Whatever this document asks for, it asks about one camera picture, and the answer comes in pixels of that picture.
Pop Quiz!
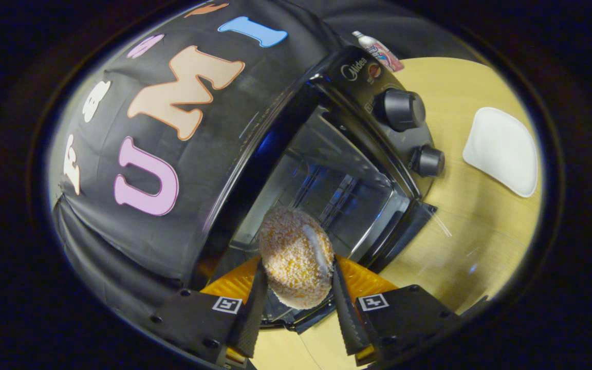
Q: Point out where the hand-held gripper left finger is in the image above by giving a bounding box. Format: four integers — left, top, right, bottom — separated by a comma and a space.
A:
150, 257, 268, 368

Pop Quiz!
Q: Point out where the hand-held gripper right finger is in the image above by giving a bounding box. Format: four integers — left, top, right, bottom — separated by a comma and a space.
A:
331, 255, 461, 366

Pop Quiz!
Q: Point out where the breaded food patty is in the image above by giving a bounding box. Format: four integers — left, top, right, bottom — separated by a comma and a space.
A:
259, 207, 335, 310

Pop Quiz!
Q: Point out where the black toaster oven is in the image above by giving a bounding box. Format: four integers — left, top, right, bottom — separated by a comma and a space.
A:
191, 45, 446, 335

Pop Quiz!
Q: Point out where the black backdrop cloth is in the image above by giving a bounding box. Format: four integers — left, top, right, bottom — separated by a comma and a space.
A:
49, 0, 482, 329

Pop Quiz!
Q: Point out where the white plate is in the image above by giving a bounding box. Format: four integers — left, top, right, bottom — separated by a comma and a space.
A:
462, 107, 539, 198

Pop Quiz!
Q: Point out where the white spray bottle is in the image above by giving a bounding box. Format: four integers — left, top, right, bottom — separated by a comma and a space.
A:
351, 30, 404, 72

